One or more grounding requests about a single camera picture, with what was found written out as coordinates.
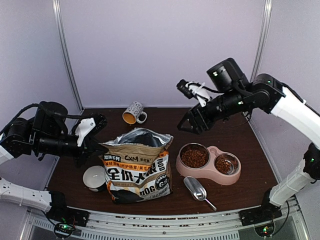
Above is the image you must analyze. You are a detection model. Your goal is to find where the white ceramic bowl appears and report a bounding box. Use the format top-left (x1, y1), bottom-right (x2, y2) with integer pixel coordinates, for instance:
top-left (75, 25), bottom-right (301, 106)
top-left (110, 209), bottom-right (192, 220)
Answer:
top-left (82, 165), bottom-right (107, 193)

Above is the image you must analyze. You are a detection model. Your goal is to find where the black braided cable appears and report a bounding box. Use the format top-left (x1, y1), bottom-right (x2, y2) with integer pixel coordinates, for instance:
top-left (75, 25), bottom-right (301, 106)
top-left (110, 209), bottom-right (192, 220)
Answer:
top-left (0, 103), bottom-right (86, 136)

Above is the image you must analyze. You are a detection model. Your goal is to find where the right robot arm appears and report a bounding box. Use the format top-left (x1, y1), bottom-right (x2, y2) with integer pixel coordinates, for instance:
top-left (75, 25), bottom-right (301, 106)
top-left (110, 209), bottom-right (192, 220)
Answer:
top-left (176, 57), bottom-right (320, 221)

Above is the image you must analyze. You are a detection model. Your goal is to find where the left aluminium frame post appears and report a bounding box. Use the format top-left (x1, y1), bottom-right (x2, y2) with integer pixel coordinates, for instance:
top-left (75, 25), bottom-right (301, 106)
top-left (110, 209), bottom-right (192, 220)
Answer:
top-left (52, 0), bottom-right (84, 112)

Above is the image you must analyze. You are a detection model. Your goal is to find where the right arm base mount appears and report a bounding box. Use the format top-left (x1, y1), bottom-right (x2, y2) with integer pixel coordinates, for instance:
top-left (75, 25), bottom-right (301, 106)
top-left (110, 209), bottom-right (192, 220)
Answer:
top-left (238, 189), bottom-right (282, 238)

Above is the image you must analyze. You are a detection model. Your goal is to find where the aluminium frame post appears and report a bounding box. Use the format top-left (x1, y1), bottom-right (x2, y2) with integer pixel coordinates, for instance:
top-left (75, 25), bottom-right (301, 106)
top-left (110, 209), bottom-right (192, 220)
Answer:
top-left (250, 0), bottom-right (273, 82)
top-left (52, 0), bottom-right (84, 112)

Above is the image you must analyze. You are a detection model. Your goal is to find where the pink double pet feeder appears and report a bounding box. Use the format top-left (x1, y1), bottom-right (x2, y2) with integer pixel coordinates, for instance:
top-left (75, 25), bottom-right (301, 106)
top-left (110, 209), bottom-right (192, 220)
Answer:
top-left (175, 143), bottom-right (242, 186)

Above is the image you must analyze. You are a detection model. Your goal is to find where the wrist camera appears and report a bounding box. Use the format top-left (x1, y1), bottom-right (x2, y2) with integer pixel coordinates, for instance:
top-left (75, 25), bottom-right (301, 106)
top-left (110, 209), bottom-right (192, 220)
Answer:
top-left (72, 114), bottom-right (108, 147)
top-left (176, 79), bottom-right (211, 108)

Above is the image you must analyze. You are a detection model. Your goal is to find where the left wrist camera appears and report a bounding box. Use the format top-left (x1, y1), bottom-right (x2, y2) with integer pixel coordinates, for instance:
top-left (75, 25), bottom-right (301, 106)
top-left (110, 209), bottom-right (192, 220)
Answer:
top-left (72, 114), bottom-right (108, 147)

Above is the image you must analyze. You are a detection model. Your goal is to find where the metal food scoop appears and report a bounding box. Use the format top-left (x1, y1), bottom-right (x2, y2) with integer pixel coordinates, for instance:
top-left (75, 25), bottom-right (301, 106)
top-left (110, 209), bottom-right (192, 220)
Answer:
top-left (183, 176), bottom-right (217, 211)

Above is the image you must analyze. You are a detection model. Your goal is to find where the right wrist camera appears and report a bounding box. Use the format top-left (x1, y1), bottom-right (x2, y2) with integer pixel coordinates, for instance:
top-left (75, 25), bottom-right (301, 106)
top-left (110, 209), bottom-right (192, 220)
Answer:
top-left (176, 79), bottom-right (211, 108)

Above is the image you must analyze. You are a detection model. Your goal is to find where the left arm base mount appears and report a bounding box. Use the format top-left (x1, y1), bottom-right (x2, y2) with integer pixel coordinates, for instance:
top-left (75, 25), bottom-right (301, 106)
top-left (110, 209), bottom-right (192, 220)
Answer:
top-left (44, 191), bottom-right (90, 239)

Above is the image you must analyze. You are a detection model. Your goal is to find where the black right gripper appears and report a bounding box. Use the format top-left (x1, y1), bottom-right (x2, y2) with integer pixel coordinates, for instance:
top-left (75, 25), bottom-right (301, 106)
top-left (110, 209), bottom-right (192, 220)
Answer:
top-left (176, 87), bottom-right (249, 135)

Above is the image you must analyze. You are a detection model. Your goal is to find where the right aluminium frame post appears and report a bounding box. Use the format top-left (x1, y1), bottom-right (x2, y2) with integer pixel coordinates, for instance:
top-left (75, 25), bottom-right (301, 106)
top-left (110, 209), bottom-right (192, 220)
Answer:
top-left (250, 0), bottom-right (273, 82)

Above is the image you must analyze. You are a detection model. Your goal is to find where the large steel feeder bowl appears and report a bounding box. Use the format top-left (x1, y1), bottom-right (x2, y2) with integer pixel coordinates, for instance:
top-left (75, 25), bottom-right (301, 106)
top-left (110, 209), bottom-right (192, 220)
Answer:
top-left (179, 143), bottom-right (210, 169)

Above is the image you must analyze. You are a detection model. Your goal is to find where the dog food bag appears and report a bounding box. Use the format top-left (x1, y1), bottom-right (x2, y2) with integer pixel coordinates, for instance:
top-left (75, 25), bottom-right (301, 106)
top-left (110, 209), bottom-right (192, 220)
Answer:
top-left (100, 127), bottom-right (174, 204)

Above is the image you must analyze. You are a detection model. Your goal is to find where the small steel feeder bowl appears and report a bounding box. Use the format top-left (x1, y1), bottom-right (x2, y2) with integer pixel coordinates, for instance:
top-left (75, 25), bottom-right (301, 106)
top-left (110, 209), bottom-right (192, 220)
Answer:
top-left (214, 153), bottom-right (240, 176)

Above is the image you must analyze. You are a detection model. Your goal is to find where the brown dog food kibble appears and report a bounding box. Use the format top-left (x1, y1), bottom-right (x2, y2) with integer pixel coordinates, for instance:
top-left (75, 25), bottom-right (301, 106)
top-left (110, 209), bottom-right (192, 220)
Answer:
top-left (181, 148), bottom-right (208, 169)

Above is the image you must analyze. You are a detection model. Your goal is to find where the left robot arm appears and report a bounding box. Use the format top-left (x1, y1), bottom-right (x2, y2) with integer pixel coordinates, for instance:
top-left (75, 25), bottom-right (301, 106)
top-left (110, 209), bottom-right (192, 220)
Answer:
top-left (0, 101), bottom-right (107, 222)

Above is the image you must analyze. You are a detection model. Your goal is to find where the aluminium front rail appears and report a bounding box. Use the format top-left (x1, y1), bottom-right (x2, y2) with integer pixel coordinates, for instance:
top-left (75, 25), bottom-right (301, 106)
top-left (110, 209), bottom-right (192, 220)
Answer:
top-left (24, 199), bottom-right (306, 240)

